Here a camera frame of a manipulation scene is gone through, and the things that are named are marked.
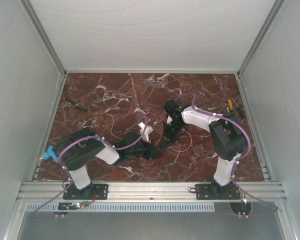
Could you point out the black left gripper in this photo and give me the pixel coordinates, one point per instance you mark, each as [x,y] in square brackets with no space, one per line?
[152,153]

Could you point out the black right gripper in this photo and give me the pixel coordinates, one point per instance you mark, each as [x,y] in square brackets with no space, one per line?
[168,139]

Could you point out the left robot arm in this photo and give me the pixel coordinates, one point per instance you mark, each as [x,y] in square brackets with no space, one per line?
[76,150]

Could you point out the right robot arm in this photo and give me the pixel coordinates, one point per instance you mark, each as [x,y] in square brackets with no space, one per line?
[228,137]

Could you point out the black screwdriver right side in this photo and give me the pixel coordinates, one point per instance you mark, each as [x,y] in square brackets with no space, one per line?
[240,109]

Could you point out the black yellow screwdriver left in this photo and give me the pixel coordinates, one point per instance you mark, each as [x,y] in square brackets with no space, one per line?
[75,104]

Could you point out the blue plastic fitting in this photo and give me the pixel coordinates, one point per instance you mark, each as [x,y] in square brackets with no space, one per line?
[49,154]

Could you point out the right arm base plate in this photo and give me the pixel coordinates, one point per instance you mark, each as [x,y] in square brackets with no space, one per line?
[216,192]

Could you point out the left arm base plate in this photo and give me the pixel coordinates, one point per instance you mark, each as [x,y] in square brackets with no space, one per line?
[92,191]

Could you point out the grey slotted cable duct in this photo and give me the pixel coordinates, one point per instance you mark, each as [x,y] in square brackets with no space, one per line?
[136,207]

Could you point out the aluminium front rail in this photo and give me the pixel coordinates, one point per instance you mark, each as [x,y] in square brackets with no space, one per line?
[41,191]

